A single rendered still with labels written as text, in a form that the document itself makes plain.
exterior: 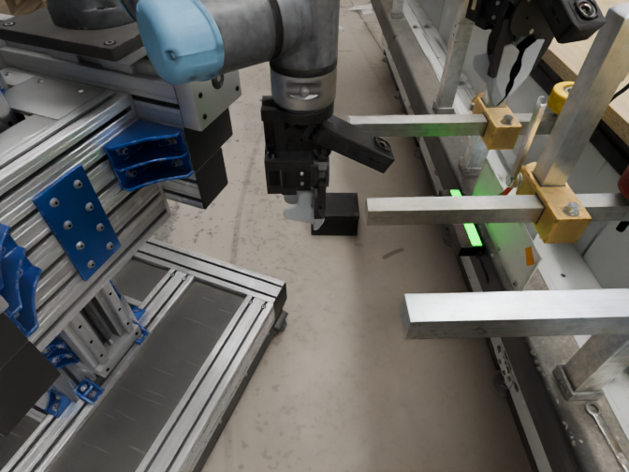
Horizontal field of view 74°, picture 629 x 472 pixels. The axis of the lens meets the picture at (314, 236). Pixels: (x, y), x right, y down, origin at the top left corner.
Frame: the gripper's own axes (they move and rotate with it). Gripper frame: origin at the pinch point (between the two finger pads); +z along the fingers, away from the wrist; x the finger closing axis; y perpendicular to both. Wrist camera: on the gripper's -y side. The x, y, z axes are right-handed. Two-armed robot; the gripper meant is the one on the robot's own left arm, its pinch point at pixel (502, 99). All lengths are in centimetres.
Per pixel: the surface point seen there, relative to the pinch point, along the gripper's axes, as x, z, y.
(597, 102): -8.4, -1.4, -7.3
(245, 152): 9, 99, 147
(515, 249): -5.3, 23.8, -8.4
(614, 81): -9.1, -4.1, -7.5
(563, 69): -36.4, 10.2, 20.5
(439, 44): -65, 37, 99
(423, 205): 11.4, 13.0, -3.0
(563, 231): -5.3, 14.6, -13.8
